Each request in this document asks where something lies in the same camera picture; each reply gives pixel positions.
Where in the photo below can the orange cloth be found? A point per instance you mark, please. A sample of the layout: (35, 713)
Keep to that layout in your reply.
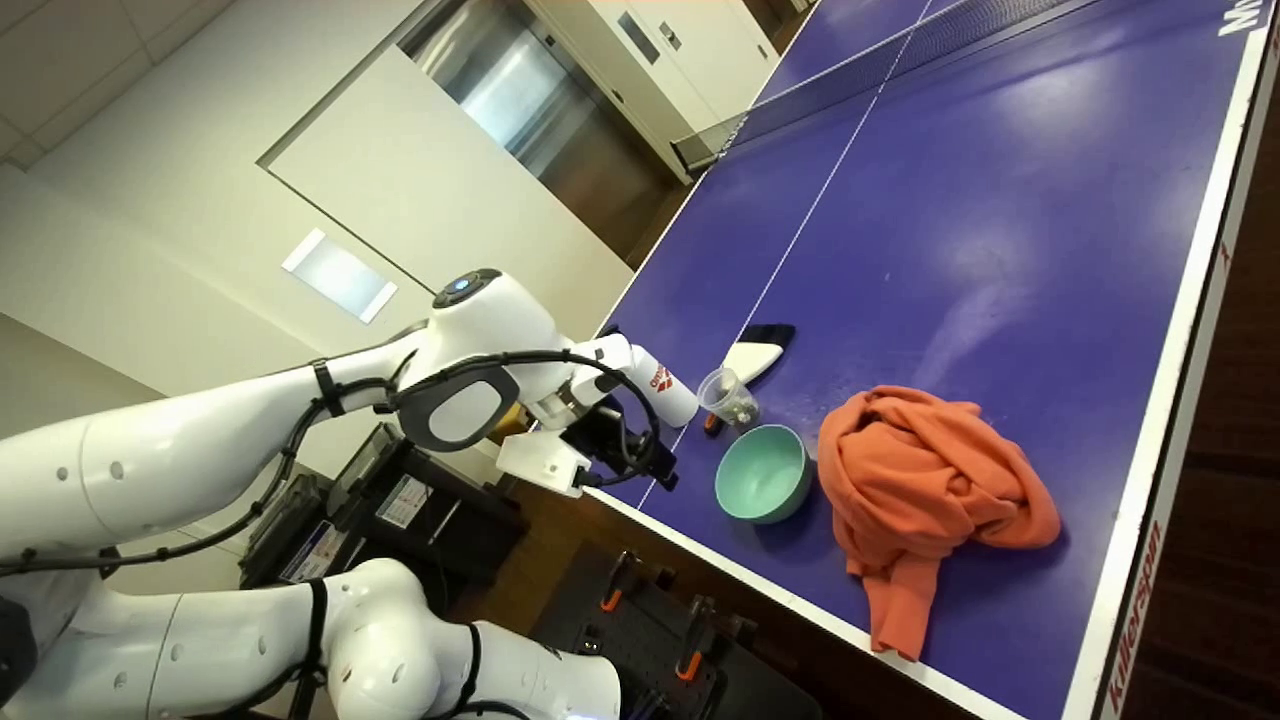
(935, 502)

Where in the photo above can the teal bowl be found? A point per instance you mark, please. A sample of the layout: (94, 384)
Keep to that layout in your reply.
(762, 475)

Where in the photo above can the white bottle with black lid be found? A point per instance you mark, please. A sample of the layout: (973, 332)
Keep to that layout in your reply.
(663, 384)

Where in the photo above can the white cabinet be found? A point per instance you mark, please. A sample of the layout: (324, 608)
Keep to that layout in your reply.
(665, 55)

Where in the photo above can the black equipment cart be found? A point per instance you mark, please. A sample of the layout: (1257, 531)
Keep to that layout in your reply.
(385, 514)

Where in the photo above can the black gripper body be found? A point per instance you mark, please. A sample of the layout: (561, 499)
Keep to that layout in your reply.
(606, 438)

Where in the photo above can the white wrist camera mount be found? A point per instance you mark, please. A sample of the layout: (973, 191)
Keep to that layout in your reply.
(545, 466)

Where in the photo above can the table tennis net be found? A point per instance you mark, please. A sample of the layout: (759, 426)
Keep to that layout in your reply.
(825, 96)

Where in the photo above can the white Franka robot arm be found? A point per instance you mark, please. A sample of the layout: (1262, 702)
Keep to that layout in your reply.
(175, 452)

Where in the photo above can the black orange clamp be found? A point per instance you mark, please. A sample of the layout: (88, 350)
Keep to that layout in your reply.
(691, 649)
(617, 586)

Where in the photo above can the clear plastic cup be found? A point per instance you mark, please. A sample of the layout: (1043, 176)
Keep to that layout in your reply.
(728, 392)

